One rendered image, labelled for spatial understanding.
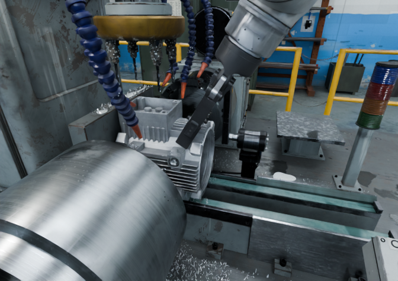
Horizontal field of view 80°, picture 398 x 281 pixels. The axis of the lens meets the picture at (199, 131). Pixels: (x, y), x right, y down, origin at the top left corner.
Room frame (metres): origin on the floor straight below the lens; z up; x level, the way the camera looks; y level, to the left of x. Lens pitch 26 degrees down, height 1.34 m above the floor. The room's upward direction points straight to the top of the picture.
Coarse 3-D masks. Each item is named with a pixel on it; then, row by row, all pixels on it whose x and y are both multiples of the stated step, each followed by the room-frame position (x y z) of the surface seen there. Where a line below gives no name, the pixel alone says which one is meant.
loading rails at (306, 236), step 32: (224, 192) 0.51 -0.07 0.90; (256, 192) 0.49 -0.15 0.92; (288, 192) 0.49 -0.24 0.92; (320, 192) 0.48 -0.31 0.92; (352, 192) 0.47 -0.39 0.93; (192, 224) 0.43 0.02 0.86; (224, 224) 0.41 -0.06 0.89; (256, 224) 0.38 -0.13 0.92; (288, 224) 0.37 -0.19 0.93; (320, 224) 0.38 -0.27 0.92; (352, 224) 0.42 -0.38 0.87; (256, 256) 0.38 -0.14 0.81; (288, 256) 0.36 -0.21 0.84; (320, 256) 0.34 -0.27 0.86; (352, 256) 0.33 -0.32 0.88
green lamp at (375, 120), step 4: (360, 112) 0.67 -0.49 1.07; (364, 112) 0.66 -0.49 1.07; (360, 116) 0.67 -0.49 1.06; (364, 116) 0.65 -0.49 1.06; (368, 116) 0.65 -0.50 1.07; (372, 116) 0.64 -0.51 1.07; (376, 116) 0.64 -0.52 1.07; (380, 116) 0.64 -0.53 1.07; (360, 120) 0.66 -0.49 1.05; (364, 120) 0.65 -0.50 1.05; (368, 120) 0.64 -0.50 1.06; (372, 120) 0.64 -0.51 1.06; (376, 120) 0.64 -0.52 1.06; (380, 120) 0.64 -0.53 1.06; (360, 124) 0.66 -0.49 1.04; (364, 124) 0.65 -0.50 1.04; (368, 124) 0.64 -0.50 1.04; (372, 124) 0.64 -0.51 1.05; (376, 124) 0.64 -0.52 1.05
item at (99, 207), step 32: (64, 160) 0.26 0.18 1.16; (96, 160) 0.26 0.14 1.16; (128, 160) 0.28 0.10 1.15; (32, 192) 0.20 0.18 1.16; (64, 192) 0.20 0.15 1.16; (96, 192) 0.21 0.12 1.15; (128, 192) 0.23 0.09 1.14; (160, 192) 0.26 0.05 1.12; (0, 224) 0.16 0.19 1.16; (32, 224) 0.16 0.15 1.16; (64, 224) 0.17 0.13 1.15; (96, 224) 0.18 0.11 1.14; (128, 224) 0.19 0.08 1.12; (160, 224) 0.22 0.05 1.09; (0, 256) 0.13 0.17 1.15; (32, 256) 0.14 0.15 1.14; (64, 256) 0.14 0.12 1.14; (96, 256) 0.15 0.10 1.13; (128, 256) 0.16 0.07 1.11; (160, 256) 0.19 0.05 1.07
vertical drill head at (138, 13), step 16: (128, 0) 0.49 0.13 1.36; (144, 0) 0.49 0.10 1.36; (160, 0) 0.53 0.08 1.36; (96, 16) 0.48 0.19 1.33; (112, 16) 0.45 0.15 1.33; (128, 16) 0.45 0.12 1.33; (144, 16) 0.45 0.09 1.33; (160, 16) 0.47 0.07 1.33; (176, 16) 0.50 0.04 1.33; (112, 32) 0.45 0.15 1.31; (128, 32) 0.45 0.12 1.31; (144, 32) 0.45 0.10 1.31; (160, 32) 0.46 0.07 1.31; (176, 32) 0.49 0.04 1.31; (112, 48) 0.50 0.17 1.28; (128, 48) 0.58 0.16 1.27; (160, 48) 0.48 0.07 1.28; (160, 64) 0.48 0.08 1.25
